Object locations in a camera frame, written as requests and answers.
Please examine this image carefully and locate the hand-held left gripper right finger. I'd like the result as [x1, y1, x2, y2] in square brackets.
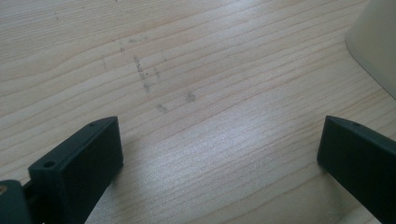
[317, 115, 396, 224]

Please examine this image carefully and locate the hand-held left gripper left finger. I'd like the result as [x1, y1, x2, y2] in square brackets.
[27, 116, 124, 224]

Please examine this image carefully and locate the cream plastic container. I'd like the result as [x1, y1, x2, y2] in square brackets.
[345, 0, 396, 101]

